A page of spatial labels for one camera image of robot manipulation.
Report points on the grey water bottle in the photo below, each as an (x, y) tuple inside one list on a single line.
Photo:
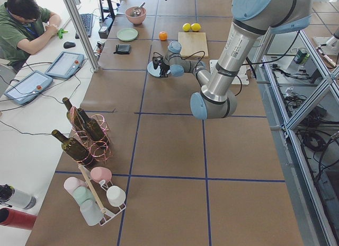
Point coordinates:
[(13, 197)]

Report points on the copper wire bottle rack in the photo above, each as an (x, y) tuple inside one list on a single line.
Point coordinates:
[(101, 151)]

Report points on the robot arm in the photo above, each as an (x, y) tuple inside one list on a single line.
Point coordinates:
[(251, 19)]

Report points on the folded dark grey cloth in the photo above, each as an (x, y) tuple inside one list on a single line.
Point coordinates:
[(122, 49)]

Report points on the light green plate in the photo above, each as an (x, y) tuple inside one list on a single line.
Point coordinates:
[(127, 34)]

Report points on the seated person green shirt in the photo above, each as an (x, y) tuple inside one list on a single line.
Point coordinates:
[(26, 29)]

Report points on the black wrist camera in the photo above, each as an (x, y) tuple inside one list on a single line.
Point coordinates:
[(157, 60)]

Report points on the yellow lemon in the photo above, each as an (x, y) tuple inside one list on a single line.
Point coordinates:
[(186, 27), (195, 27)]

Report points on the aluminium frame post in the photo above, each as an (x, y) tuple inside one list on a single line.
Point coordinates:
[(84, 39)]

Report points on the red bottle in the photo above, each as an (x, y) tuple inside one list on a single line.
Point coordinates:
[(17, 219)]

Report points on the translucent white cup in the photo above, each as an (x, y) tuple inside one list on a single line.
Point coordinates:
[(91, 212)]

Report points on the metal scoop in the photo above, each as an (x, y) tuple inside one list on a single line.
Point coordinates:
[(137, 10)]

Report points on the mint green cup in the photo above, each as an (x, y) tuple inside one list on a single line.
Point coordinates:
[(81, 194)]

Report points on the black keyboard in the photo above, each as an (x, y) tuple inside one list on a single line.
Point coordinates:
[(87, 20)]

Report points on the dark green wine bottle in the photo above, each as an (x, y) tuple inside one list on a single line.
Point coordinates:
[(74, 149)]

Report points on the orange fruit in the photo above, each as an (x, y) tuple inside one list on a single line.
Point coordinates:
[(163, 36)]

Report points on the white wire cup rack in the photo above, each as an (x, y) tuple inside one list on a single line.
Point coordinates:
[(99, 192)]

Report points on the light blue plate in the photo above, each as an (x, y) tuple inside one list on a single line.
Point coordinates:
[(155, 72)]

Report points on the black computer mouse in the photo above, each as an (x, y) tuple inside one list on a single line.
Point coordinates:
[(69, 44)]

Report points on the bamboo cutting board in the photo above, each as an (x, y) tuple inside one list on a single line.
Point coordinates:
[(193, 43)]

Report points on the pale pink cup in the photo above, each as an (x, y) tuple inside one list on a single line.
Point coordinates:
[(72, 183)]

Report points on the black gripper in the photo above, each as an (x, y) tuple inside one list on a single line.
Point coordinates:
[(163, 67)]

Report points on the pink bowl with ice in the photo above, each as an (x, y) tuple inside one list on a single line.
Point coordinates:
[(135, 19)]

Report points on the blue teach pendant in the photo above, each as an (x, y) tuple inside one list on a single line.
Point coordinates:
[(29, 88), (65, 65)]

